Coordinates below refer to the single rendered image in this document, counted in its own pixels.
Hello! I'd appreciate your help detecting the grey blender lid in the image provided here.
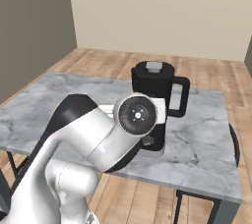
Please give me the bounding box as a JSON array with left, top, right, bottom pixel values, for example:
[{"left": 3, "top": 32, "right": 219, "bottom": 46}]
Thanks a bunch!
[{"left": 145, "top": 60, "right": 163, "bottom": 74}]

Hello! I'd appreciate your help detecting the black blender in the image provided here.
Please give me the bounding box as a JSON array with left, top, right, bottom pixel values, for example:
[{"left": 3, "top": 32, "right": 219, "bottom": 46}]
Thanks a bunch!
[{"left": 130, "top": 60, "right": 191, "bottom": 158}]

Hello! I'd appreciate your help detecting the grey marble table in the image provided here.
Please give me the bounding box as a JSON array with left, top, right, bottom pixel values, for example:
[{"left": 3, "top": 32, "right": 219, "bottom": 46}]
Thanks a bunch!
[{"left": 0, "top": 72, "right": 244, "bottom": 224}]

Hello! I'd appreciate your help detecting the black stool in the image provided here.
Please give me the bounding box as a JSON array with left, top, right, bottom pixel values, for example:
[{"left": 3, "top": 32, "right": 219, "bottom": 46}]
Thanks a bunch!
[{"left": 227, "top": 123, "right": 241, "bottom": 168}]

